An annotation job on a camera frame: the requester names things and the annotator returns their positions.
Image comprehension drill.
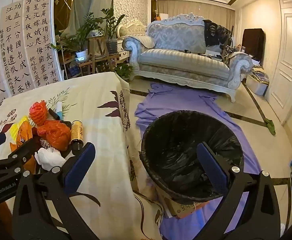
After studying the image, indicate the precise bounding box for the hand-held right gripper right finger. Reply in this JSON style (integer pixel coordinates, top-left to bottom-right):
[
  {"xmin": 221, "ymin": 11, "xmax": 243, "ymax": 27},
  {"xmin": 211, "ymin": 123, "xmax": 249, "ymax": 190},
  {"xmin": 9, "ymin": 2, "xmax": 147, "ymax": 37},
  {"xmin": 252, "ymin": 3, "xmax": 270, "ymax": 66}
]
[{"xmin": 196, "ymin": 142, "xmax": 290, "ymax": 240}]

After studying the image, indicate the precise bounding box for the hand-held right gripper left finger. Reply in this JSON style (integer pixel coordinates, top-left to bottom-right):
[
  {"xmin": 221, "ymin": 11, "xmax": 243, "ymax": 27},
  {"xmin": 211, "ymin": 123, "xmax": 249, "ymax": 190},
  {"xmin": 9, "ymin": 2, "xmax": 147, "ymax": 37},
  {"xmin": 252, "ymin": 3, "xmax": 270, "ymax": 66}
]
[{"xmin": 12, "ymin": 142, "xmax": 104, "ymax": 240}]

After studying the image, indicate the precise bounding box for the orange snack packet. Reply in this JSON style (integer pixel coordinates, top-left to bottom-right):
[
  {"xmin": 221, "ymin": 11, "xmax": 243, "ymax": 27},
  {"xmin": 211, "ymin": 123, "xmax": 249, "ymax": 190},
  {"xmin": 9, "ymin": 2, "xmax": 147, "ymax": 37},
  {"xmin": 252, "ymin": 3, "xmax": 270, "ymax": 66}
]
[{"xmin": 10, "ymin": 124, "xmax": 40, "ymax": 172}]

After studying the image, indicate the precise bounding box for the yellow foam fruit net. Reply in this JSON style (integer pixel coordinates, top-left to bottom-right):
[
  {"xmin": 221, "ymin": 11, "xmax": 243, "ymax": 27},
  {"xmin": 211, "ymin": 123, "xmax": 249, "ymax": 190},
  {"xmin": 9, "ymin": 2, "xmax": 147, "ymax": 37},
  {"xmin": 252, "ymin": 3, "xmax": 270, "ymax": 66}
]
[{"xmin": 9, "ymin": 116, "xmax": 29, "ymax": 142}]

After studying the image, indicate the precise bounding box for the white tissue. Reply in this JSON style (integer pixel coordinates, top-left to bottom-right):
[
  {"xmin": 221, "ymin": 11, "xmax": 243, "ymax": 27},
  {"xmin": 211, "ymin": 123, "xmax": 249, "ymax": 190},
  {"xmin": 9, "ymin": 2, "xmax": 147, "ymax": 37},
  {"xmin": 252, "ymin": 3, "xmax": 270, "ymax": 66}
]
[{"xmin": 34, "ymin": 147, "xmax": 66, "ymax": 172}]

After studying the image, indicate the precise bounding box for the black trash bin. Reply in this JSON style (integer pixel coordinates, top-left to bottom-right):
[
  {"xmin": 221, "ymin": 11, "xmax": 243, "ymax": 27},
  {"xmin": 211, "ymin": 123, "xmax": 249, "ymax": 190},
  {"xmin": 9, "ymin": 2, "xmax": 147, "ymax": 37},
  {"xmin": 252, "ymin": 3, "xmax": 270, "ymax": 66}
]
[{"xmin": 140, "ymin": 110, "xmax": 244, "ymax": 205}]

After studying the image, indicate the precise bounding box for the orange plastic bag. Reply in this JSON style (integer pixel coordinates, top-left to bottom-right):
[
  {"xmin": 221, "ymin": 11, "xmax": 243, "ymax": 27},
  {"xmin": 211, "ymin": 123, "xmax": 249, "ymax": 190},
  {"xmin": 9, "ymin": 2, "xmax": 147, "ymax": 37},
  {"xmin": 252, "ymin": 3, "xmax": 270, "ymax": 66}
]
[{"xmin": 37, "ymin": 120, "xmax": 71, "ymax": 151}]

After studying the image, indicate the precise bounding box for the gold bottle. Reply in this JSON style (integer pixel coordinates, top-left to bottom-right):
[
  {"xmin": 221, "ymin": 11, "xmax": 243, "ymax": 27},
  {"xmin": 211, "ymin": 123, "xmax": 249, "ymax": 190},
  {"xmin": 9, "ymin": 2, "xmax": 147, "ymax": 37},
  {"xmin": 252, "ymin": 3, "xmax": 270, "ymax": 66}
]
[{"xmin": 71, "ymin": 120, "xmax": 84, "ymax": 155}]

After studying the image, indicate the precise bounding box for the orange foam fruit net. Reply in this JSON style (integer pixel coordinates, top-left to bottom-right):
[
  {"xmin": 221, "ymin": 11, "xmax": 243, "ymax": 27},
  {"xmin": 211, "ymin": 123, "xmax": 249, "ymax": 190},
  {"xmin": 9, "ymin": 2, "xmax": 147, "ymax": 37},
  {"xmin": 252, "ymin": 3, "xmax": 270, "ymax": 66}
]
[{"xmin": 29, "ymin": 100, "xmax": 49, "ymax": 127}]

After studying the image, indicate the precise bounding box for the black strip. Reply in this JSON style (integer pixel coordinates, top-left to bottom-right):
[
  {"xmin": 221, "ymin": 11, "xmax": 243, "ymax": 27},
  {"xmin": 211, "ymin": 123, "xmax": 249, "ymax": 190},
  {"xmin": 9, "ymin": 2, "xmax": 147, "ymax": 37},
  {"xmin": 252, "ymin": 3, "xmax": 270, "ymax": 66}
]
[{"xmin": 48, "ymin": 108, "xmax": 59, "ymax": 121}]

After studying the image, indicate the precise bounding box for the white teal tube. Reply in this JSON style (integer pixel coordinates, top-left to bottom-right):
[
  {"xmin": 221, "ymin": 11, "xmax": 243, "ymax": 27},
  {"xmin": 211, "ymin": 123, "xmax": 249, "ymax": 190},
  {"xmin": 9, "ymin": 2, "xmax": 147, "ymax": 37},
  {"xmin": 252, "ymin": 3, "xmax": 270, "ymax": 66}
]
[{"xmin": 56, "ymin": 102, "xmax": 65, "ymax": 119}]

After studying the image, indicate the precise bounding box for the person's left forearm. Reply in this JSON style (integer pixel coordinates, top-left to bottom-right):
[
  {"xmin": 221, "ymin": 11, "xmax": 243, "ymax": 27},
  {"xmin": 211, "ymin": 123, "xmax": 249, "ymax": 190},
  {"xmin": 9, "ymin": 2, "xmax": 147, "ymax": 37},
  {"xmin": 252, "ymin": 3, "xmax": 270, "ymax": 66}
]
[{"xmin": 0, "ymin": 200, "xmax": 14, "ymax": 233}]

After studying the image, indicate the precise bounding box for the cardboard box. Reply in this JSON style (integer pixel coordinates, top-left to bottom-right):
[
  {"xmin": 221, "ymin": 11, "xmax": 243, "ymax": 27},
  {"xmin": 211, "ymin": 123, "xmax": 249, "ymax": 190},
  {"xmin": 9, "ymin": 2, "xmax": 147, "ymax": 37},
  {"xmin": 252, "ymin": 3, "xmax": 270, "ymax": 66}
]
[{"xmin": 158, "ymin": 192, "xmax": 209, "ymax": 218}]

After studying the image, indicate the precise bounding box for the floral printed tablecloth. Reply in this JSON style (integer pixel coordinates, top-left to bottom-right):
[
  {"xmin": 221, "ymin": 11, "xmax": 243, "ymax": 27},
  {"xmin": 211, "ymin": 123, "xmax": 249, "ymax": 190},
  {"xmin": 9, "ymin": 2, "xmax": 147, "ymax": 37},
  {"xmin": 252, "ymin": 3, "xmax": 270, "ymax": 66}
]
[{"xmin": 0, "ymin": 72, "xmax": 166, "ymax": 240}]

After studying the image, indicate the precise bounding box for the green mop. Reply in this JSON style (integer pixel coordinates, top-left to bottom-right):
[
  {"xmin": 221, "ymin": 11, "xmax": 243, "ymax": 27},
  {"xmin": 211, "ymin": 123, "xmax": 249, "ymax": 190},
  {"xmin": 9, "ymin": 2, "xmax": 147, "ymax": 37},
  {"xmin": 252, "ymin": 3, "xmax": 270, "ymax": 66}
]
[{"xmin": 241, "ymin": 81, "xmax": 277, "ymax": 136}]

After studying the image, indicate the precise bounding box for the purple cloth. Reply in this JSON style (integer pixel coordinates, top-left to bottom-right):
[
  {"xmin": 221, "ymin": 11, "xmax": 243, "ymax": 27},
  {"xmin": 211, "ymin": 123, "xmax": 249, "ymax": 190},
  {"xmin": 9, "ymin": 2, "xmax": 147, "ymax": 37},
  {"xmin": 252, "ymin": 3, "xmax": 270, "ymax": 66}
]
[{"xmin": 135, "ymin": 82, "xmax": 262, "ymax": 240}]

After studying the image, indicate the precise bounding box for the calligraphy folding screen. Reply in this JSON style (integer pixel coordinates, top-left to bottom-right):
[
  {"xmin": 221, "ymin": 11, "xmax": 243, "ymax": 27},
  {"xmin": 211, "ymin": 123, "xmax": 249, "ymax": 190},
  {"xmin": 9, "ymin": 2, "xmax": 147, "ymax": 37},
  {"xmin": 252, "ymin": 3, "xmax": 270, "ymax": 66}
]
[{"xmin": 0, "ymin": 0, "xmax": 65, "ymax": 115}]

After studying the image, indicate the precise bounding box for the pile of boxes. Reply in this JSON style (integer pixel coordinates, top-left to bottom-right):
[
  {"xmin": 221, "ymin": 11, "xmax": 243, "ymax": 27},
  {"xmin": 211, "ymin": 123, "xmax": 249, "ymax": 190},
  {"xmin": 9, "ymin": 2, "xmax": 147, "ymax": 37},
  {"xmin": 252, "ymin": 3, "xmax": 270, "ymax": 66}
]
[{"xmin": 246, "ymin": 65, "xmax": 271, "ymax": 97}]

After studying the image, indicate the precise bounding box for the small bushy green plant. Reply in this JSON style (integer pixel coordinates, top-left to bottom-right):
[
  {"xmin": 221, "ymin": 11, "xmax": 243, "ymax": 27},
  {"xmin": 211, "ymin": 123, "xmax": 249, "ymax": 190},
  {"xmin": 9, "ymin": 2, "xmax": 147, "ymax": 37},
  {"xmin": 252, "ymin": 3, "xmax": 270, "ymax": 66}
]
[{"xmin": 115, "ymin": 64, "xmax": 134, "ymax": 81}]

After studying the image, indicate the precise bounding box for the ornate grey sofa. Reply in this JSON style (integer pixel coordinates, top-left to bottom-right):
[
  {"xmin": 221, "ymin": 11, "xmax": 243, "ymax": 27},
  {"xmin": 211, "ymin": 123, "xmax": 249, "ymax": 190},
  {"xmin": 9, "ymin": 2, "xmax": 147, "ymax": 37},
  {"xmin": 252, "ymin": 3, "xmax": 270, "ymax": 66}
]
[{"xmin": 122, "ymin": 12, "xmax": 254, "ymax": 103}]

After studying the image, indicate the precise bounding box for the leafy plant in white pot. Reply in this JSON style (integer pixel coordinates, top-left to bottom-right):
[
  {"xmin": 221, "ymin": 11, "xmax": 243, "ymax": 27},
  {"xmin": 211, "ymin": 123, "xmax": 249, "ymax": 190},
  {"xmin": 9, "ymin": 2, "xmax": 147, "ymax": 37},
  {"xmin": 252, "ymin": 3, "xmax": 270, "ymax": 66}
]
[{"xmin": 51, "ymin": 17, "xmax": 104, "ymax": 62}]

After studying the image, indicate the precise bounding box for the wooden plant stand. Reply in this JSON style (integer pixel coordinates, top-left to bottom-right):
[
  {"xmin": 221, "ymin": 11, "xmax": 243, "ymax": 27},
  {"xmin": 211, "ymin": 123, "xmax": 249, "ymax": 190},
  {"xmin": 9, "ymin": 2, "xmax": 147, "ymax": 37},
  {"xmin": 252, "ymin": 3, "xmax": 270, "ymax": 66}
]
[{"xmin": 61, "ymin": 37, "xmax": 123, "ymax": 78}]

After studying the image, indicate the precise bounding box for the patterned cloth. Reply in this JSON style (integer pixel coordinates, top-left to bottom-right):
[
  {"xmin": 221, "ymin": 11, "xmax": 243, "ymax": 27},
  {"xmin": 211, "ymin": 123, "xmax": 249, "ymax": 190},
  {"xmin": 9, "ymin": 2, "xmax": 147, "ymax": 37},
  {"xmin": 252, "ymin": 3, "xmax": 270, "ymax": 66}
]
[{"xmin": 222, "ymin": 44, "xmax": 245, "ymax": 64}]

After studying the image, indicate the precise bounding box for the white drawer cabinet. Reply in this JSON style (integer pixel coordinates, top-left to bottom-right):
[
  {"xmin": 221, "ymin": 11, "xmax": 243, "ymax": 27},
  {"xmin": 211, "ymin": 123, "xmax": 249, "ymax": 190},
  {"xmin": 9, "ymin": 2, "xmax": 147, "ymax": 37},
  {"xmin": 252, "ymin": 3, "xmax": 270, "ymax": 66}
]
[{"xmin": 116, "ymin": 44, "xmax": 130, "ymax": 60}]

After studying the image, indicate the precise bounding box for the tall plant in dark pot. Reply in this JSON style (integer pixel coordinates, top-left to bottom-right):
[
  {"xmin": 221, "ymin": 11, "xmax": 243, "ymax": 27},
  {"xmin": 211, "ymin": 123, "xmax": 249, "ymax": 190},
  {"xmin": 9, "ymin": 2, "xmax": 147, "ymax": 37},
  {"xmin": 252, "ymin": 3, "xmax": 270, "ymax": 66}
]
[{"xmin": 100, "ymin": 7, "xmax": 126, "ymax": 55}]

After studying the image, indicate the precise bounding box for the dark wooden cabinet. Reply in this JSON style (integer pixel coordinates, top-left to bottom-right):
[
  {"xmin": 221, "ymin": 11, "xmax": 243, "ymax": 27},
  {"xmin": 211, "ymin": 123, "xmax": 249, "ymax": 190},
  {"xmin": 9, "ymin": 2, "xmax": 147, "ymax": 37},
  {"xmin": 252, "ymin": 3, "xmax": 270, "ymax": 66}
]
[{"xmin": 241, "ymin": 28, "xmax": 265, "ymax": 61}]

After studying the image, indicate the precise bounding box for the black garment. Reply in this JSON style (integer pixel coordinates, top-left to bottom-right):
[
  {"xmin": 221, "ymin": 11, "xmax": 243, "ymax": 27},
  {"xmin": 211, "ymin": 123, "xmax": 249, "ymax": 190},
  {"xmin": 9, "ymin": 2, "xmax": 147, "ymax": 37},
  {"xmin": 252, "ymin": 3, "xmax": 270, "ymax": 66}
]
[{"xmin": 203, "ymin": 19, "xmax": 233, "ymax": 48}]

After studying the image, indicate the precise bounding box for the white panelled door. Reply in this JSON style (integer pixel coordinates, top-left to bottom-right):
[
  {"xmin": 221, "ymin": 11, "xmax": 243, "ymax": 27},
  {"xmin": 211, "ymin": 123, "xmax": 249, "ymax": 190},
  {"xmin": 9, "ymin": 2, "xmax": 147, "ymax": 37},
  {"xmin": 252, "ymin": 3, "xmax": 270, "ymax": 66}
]
[{"xmin": 264, "ymin": 0, "xmax": 292, "ymax": 126}]

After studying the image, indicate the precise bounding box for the ornate armchair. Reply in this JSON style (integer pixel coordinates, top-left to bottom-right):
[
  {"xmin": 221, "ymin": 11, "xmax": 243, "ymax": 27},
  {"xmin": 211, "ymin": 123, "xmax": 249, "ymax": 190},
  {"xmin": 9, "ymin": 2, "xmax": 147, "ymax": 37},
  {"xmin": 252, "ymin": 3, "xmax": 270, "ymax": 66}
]
[{"xmin": 117, "ymin": 21, "xmax": 147, "ymax": 38}]

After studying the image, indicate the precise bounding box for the beige window curtain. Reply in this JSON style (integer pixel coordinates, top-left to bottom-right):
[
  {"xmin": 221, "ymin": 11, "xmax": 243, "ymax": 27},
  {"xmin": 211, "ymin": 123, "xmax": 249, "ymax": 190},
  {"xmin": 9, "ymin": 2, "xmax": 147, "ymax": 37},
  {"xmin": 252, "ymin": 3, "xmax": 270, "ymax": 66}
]
[{"xmin": 157, "ymin": 0, "xmax": 236, "ymax": 25}]

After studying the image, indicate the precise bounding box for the grey green drape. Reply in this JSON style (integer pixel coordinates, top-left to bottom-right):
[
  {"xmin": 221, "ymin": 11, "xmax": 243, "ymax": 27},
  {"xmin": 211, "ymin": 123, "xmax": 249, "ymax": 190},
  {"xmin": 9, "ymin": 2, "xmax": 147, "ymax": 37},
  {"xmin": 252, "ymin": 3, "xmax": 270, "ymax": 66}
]
[{"xmin": 67, "ymin": 0, "xmax": 115, "ymax": 38}]

